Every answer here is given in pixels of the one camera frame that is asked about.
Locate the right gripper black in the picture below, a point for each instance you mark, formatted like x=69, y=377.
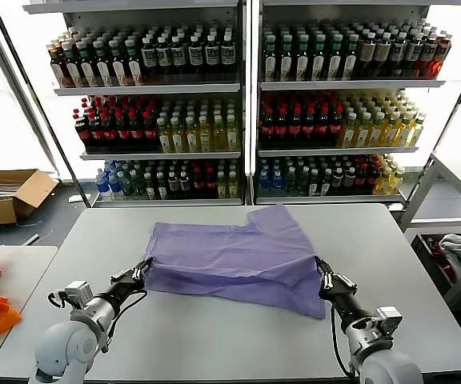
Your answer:
x=342, y=300

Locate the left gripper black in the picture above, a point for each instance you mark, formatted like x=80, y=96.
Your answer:
x=122, y=289

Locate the purple t-shirt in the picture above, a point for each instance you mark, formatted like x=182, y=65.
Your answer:
x=234, y=256

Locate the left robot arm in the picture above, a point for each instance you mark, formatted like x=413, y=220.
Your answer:
x=66, y=348

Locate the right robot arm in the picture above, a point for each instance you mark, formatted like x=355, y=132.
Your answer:
x=378, y=360

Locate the dark drink bottle white cap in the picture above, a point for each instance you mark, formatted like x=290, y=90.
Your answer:
x=326, y=182
x=349, y=178
x=161, y=188
x=173, y=184
x=149, y=190
x=337, y=178
x=184, y=184

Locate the green tinted water bottle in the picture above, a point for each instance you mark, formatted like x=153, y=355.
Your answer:
x=289, y=182
x=301, y=182
x=127, y=186
x=138, y=186
x=313, y=184

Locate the blue water bottle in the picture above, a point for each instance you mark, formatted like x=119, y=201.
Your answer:
x=114, y=187
x=263, y=182
x=276, y=182
x=101, y=187

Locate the small white floor plate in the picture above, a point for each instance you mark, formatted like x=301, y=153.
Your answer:
x=76, y=198

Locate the black plastic crate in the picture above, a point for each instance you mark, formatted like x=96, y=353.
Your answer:
x=426, y=256

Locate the red cap cola bottle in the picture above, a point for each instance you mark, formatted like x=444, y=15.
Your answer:
x=95, y=134
x=335, y=127
x=308, y=128
x=197, y=186
x=135, y=134
x=281, y=128
x=81, y=134
x=294, y=128
x=122, y=134
x=210, y=185
x=360, y=178
x=372, y=178
x=108, y=134
x=322, y=127
x=149, y=134
x=267, y=128

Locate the short white strip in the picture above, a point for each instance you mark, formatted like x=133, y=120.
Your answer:
x=30, y=238

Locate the red garment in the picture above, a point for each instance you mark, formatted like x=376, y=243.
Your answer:
x=438, y=250

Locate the yellow juice bottle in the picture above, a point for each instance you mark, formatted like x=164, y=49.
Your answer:
x=361, y=136
x=219, y=138
x=383, y=183
x=347, y=136
x=403, y=135
x=390, y=135
x=177, y=140
x=415, y=135
x=191, y=140
x=396, y=182
x=164, y=140
x=204, y=138
x=232, y=138
x=375, y=135

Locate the pale green juice bottle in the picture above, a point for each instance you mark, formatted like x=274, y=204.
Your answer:
x=233, y=187
x=222, y=188

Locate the open cardboard box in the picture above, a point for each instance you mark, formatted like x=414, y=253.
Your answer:
x=34, y=192

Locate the white metal beverage shelf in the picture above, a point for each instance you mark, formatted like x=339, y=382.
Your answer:
x=350, y=85
x=146, y=90

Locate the white vertical light strip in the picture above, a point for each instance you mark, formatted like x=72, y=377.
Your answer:
x=249, y=100

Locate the green label tea bottle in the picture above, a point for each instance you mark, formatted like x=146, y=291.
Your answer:
x=335, y=62
x=87, y=72
x=134, y=72
x=350, y=62
x=302, y=63
x=102, y=72
x=270, y=64
x=118, y=72
x=286, y=64
x=72, y=72
x=319, y=63

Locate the orange red tea bottle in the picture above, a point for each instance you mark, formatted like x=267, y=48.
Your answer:
x=57, y=72
x=440, y=54

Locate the black white label bottle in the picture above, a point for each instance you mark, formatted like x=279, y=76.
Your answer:
x=211, y=54
x=163, y=55
x=195, y=54
x=227, y=54
x=149, y=56
x=178, y=55

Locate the beige label dark bottle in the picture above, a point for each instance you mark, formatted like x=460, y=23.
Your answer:
x=367, y=52
x=382, y=52

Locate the grey label dark bottle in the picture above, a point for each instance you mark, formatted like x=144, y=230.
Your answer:
x=398, y=52
x=413, y=52
x=427, y=53

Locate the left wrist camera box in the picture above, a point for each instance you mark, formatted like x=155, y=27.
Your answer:
x=78, y=294

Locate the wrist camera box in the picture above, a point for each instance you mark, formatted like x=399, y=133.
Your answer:
x=78, y=294
x=388, y=316

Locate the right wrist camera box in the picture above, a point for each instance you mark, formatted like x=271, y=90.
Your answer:
x=388, y=316

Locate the grey metal frame table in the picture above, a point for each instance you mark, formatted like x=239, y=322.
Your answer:
x=419, y=196

